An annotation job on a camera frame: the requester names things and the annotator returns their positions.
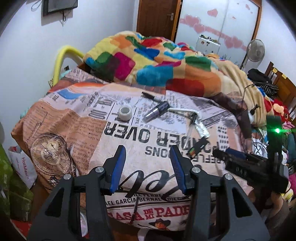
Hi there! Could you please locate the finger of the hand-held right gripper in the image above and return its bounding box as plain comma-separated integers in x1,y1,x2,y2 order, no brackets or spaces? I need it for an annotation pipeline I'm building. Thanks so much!
211,149,234,164
225,148,249,160

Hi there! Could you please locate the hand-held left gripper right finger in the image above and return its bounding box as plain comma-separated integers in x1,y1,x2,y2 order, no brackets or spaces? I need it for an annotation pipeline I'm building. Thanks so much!
171,145,271,241

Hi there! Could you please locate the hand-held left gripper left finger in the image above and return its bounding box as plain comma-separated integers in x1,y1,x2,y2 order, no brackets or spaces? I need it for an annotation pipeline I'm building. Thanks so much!
26,146,126,241

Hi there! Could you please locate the small black packet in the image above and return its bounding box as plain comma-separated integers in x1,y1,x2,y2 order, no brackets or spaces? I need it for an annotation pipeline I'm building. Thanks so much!
188,137,208,159

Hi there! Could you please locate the crumpled silver foil wrapper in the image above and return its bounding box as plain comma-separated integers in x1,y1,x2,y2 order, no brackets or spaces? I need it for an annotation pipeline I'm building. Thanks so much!
168,108,210,138

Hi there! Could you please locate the clear plastic tube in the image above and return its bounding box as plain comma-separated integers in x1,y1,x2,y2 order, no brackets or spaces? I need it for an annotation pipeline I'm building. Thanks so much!
188,113,197,140

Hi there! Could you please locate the white tape roll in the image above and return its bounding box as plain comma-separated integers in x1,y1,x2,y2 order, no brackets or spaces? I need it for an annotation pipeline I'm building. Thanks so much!
115,105,133,121

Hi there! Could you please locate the red plush toy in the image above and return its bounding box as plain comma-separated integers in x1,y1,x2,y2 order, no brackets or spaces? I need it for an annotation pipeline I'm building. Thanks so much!
266,98,296,121

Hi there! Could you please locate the dark blue silver tube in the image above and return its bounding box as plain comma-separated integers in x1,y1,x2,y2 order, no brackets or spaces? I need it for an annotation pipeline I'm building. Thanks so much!
142,101,170,123

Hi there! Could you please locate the newspaper print blanket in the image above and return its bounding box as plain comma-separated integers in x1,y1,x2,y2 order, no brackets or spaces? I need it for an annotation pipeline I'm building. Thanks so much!
11,68,255,232

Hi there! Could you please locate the black marker pen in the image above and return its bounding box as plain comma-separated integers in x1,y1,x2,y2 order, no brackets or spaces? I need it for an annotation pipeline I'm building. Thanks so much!
142,92,160,102

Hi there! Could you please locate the black bag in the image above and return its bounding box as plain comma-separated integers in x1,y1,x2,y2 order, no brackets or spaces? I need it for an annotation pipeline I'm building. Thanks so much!
247,69,279,95

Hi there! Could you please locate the brown wooden chair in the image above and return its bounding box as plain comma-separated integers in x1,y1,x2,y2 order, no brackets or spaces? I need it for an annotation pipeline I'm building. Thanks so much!
265,61,296,107

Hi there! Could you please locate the white shopping bag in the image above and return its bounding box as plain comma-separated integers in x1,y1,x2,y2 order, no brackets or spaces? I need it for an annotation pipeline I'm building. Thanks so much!
9,146,37,189

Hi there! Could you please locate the standing fan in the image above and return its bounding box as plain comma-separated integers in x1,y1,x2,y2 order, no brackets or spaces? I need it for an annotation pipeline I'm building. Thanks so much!
239,39,265,71

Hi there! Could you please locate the white box with stickers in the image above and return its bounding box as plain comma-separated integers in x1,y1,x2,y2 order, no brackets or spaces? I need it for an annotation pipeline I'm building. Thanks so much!
196,35,221,55

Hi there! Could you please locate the colourful patchwork plush blanket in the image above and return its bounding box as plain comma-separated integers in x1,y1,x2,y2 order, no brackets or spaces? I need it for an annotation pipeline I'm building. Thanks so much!
83,31,278,130

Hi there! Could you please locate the white wardrobe with pink hearts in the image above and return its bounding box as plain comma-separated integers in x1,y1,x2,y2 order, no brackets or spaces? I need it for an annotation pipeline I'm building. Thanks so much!
174,0,263,63

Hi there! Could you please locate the brown wooden door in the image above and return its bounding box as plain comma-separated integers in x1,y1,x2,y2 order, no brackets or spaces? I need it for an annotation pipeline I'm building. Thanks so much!
136,0,182,41

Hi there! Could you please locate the black cable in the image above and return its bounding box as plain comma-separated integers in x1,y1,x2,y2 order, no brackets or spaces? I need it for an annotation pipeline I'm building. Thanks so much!
240,85,262,114

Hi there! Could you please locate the yellow padded bed rail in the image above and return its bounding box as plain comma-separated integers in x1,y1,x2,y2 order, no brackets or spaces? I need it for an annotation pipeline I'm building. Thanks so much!
53,46,85,86

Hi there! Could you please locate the wall-mounted black screen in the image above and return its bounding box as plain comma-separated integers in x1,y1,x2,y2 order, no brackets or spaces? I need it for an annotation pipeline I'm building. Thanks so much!
43,0,78,16

